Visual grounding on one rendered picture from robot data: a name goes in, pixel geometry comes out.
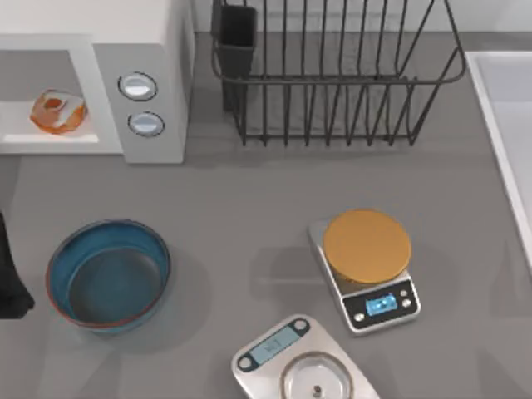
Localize scale with orange round plate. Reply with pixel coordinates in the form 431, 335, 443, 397
308, 209, 421, 334

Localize round microwave knob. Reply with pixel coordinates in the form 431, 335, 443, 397
117, 71, 159, 102
127, 111, 165, 137

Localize black cutlery holder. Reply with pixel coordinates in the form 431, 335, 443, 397
210, 3, 258, 112

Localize silver kitchen scale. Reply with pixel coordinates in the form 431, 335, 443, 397
230, 313, 382, 399

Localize blue bowl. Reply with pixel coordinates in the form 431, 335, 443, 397
45, 219, 172, 336

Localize pale microwave oven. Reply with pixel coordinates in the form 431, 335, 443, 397
0, 0, 196, 165

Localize orange and white bread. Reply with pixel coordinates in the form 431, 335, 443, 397
29, 88, 89, 135

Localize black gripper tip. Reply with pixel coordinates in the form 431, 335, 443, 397
0, 212, 36, 320

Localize black wire dish rack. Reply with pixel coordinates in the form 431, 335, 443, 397
209, 0, 466, 148

